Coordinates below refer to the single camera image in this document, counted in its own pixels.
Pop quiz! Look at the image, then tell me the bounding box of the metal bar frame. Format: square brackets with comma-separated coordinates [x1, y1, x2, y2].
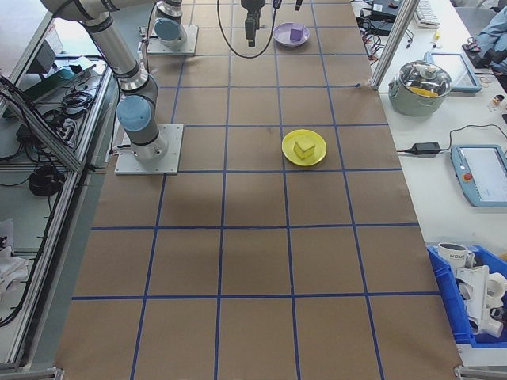
[0, 0, 120, 371]

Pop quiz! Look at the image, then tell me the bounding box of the person blue sleeve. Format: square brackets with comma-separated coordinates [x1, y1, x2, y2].
[475, 9, 507, 74]

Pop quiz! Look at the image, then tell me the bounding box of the steel cooking pot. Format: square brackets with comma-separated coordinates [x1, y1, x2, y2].
[387, 59, 452, 117]

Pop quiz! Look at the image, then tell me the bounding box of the glass pot lid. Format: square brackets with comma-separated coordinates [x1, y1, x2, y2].
[398, 59, 452, 98]

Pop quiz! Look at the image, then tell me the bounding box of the black computer with label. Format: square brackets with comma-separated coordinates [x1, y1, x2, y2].
[358, 0, 401, 36]

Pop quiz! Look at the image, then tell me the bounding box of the blue teach pendant tablet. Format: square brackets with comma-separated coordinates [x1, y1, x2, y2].
[423, 51, 483, 94]
[450, 144, 507, 207]

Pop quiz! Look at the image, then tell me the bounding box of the black cable coil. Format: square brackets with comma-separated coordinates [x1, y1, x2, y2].
[27, 164, 64, 197]

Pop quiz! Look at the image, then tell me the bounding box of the black adapter cable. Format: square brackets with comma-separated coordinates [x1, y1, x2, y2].
[439, 124, 507, 152]

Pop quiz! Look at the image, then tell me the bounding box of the white mug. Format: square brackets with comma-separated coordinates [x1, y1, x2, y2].
[437, 241, 475, 270]

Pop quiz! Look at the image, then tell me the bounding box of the grey box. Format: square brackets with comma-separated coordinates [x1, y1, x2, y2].
[25, 39, 56, 74]

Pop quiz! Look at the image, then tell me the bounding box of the white keyboard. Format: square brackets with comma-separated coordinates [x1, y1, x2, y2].
[414, 0, 441, 29]

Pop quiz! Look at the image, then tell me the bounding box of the green flat board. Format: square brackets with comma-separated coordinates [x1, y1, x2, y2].
[27, 63, 97, 100]

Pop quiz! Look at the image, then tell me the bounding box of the black power adapter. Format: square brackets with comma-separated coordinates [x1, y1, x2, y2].
[411, 142, 441, 155]

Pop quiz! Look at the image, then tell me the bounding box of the yellow round plate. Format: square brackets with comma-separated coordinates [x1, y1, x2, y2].
[281, 129, 328, 167]

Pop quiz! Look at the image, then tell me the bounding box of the white plastic pipe fitting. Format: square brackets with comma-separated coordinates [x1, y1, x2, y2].
[455, 264, 507, 337]

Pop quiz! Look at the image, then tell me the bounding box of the yellow foam block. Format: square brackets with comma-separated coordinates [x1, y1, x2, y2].
[293, 138, 314, 161]

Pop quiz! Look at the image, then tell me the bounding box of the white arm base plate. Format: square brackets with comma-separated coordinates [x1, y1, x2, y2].
[114, 123, 185, 175]
[147, 24, 199, 55]

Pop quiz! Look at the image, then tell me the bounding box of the aluminium profile post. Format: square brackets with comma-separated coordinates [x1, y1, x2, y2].
[370, 0, 421, 91]

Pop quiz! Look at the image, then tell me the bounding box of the white cloth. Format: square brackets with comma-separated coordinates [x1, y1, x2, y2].
[0, 219, 31, 302]

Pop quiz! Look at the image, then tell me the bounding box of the aluminium corner bar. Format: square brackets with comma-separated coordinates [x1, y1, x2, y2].
[455, 366, 507, 380]
[0, 366, 64, 380]

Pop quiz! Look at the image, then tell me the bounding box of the lilac round plate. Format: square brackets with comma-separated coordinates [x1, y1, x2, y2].
[273, 22, 311, 48]

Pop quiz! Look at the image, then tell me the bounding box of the blue plastic bin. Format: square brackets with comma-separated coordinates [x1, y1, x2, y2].
[426, 245, 507, 348]

